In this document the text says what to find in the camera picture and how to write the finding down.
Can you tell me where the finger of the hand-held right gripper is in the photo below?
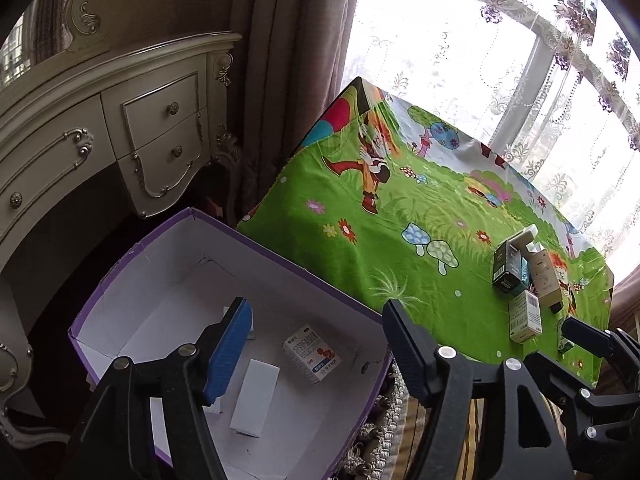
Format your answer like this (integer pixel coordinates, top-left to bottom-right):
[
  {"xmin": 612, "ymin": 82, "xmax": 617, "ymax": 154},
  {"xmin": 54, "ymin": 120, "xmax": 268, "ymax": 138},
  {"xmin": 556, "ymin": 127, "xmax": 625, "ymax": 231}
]
[
  {"xmin": 561, "ymin": 316, "xmax": 640, "ymax": 386},
  {"xmin": 525, "ymin": 352, "xmax": 623, "ymax": 413}
]

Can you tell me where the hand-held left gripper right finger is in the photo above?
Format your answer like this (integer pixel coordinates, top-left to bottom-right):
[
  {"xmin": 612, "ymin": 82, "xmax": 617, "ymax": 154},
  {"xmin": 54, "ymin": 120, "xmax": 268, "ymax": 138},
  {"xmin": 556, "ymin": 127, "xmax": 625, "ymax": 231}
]
[{"xmin": 382, "ymin": 300, "xmax": 576, "ymax": 480}]

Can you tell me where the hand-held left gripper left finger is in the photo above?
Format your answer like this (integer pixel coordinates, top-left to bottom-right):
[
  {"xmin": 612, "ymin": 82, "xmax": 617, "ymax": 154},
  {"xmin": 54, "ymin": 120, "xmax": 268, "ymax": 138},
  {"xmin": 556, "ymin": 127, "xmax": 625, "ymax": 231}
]
[{"xmin": 60, "ymin": 297, "xmax": 253, "ymax": 480}]

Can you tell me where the plain white long box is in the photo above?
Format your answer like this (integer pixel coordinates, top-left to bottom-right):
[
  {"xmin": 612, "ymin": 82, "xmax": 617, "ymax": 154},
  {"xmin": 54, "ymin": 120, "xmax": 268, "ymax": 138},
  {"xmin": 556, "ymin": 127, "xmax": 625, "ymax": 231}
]
[{"xmin": 229, "ymin": 358, "xmax": 281, "ymax": 438}]

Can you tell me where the purple cardboard box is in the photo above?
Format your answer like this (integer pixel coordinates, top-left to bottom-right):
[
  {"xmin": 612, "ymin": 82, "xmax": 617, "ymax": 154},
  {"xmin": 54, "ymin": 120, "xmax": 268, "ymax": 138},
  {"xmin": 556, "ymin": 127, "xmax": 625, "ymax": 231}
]
[{"xmin": 67, "ymin": 206, "xmax": 393, "ymax": 480}]

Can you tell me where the white red-print medicine box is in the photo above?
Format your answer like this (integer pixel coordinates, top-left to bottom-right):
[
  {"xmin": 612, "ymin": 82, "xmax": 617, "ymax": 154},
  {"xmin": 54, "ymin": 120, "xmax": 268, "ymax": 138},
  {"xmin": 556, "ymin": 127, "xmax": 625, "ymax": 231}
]
[{"xmin": 282, "ymin": 326, "xmax": 342, "ymax": 385}]

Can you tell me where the brown drape curtain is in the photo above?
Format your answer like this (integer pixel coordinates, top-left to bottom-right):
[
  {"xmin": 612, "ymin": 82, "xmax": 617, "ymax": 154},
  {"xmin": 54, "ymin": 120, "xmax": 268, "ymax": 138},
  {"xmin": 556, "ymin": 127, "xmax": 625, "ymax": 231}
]
[
  {"xmin": 611, "ymin": 267, "xmax": 640, "ymax": 333},
  {"xmin": 227, "ymin": 0, "xmax": 368, "ymax": 228}
]

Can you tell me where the white box with green print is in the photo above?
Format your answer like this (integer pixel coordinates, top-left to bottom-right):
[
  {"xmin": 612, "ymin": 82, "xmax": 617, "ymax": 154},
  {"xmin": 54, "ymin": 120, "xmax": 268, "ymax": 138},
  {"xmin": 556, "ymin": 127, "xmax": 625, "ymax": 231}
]
[{"xmin": 508, "ymin": 290, "xmax": 543, "ymax": 344}]

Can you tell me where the gold and white long box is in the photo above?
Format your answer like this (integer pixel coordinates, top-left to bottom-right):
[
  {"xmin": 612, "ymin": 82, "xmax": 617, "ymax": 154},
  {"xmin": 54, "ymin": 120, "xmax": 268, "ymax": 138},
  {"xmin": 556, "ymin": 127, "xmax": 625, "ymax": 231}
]
[{"xmin": 528, "ymin": 250, "xmax": 565, "ymax": 315}]

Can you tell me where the dark green box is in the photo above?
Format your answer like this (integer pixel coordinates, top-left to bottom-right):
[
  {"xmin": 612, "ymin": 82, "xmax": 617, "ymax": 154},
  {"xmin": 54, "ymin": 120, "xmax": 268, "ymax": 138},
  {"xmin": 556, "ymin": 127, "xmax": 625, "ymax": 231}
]
[{"xmin": 492, "ymin": 240, "xmax": 526, "ymax": 295}]

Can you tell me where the beige tasselled cover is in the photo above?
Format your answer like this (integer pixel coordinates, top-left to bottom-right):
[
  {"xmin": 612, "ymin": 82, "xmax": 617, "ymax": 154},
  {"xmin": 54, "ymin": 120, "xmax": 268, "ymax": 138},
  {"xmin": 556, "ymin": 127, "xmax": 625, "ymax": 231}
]
[{"xmin": 337, "ymin": 355, "xmax": 483, "ymax": 480}]

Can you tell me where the green cartoon printed tablecloth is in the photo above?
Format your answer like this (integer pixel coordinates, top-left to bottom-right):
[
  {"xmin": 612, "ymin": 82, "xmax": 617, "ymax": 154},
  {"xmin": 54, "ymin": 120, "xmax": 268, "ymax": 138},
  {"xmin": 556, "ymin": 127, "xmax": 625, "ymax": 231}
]
[{"xmin": 237, "ymin": 76, "xmax": 615, "ymax": 386}]

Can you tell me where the small cream drawer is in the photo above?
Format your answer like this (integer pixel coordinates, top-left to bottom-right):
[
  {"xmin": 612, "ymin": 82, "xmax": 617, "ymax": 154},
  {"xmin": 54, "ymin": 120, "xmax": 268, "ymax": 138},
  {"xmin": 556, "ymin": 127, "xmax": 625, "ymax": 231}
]
[
  {"xmin": 131, "ymin": 110, "xmax": 210, "ymax": 200},
  {"xmin": 122, "ymin": 74, "xmax": 201, "ymax": 153}
]

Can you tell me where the wide cream drawer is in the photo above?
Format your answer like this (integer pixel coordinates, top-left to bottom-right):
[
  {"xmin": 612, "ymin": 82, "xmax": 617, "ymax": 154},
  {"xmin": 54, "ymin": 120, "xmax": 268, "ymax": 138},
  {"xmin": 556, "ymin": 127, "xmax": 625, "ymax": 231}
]
[{"xmin": 0, "ymin": 102, "xmax": 118, "ymax": 256}]

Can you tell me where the cream carved dressing table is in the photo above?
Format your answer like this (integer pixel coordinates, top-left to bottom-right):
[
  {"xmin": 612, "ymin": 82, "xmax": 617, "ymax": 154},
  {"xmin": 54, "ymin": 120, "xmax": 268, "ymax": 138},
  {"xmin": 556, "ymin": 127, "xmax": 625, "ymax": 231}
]
[{"xmin": 0, "ymin": 0, "xmax": 251, "ymax": 456}]

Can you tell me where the white lace sheer curtain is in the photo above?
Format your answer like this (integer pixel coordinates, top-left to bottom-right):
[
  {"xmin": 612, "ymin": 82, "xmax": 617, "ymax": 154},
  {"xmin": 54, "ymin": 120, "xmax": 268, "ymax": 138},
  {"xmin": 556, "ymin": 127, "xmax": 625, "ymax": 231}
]
[{"xmin": 342, "ymin": 0, "xmax": 640, "ymax": 281}]

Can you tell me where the grey window frame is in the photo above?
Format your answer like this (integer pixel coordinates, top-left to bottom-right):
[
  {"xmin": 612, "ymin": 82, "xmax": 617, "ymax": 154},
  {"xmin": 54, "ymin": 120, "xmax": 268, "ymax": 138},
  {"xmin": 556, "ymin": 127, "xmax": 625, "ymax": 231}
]
[{"xmin": 440, "ymin": 0, "xmax": 640, "ymax": 161}]

